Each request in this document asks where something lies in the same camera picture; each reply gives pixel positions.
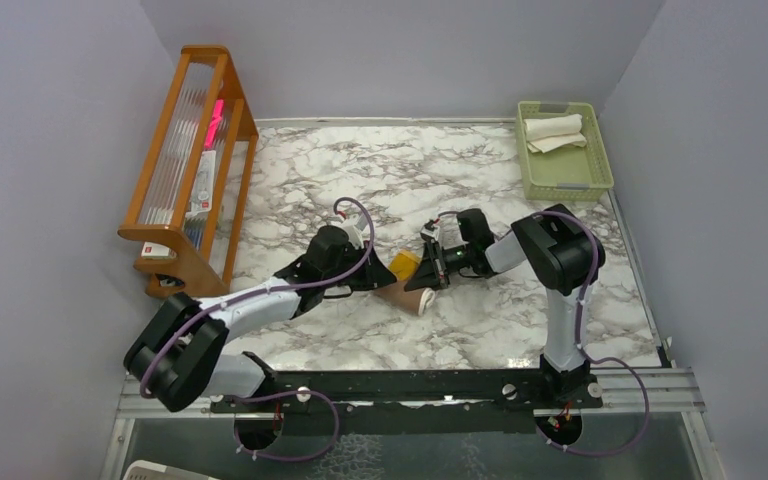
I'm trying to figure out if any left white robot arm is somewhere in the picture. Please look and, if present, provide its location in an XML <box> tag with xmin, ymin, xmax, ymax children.
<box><xmin>123</xmin><ymin>226</ymin><xmax>397</xmax><ymax>412</ymax></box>

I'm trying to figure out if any white basket corner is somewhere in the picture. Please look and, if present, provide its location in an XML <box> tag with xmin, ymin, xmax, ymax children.
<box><xmin>122</xmin><ymin>460</ymin><xmax>217</xmax><ymax>480</ymax></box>

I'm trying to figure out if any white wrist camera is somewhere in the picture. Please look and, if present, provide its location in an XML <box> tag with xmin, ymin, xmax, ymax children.
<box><xmin>338</xmin><ymin>215</ymin><xmax>368</xmax><ymax>250</ymax></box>
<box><xmin>420</xmin><ymin>218</ymin><xmax>442</xmax><ymax>243</ymax></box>

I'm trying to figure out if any wooden shelf rack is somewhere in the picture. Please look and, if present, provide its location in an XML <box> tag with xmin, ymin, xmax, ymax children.
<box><xmin>118</xmin><ymin>45</ymin><xmax>259</xmax><ymax>298</ymax></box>

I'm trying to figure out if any yellow brown towel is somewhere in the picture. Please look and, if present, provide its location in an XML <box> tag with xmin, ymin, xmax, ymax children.
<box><xmin>375</xmin><ymin>248</ymin><xmax>437</xmax><ymax>317</ymax></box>

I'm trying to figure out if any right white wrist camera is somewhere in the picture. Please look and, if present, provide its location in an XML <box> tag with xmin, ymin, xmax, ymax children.
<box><xmin>420</xmin><ymin>218</ymin><xmax>442</xmax><ymax>243</ymax></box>

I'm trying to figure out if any white cream towel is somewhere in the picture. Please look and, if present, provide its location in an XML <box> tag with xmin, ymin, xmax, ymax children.
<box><xmin>524</xmin><ymin>114</ymin><xmax>587</xmax><ymax>153</ymax></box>

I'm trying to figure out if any small white red box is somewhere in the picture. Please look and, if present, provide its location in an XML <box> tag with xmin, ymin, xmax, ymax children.
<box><xmin>140</xmin><ymin>242</ymin><xmax>176</xmax><ymax>260</ymax></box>

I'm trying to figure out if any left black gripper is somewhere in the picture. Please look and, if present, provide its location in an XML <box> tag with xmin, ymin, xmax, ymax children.
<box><xmin>322</xmin><ymin>240</ymin><xmax>396</xmax><ymax>291</ymax></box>

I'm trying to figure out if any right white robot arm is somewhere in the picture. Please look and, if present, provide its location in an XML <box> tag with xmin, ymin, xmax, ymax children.
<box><xmin>404</xmin><ymin>204</ymin><xmax>606</xmax><ymax>407</ymax></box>

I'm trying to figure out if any green plastic basket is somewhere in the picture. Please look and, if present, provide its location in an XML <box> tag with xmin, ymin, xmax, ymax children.
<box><xmin>515</xmin><ymin>101</ymin><xmax>614</xmax><ymax>202</ymax></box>

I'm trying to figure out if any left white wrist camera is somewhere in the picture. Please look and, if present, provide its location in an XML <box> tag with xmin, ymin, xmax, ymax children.
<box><xmin>338</xmin><ymin>215</ymin><xmax>368</xmax><ymax>250</ymax></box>

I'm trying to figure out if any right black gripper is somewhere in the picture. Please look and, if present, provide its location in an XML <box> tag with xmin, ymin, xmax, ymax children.
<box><xmin>405</xmin><ymin>239</ymin><xmax>473</xmax><ymax>295</ymax></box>

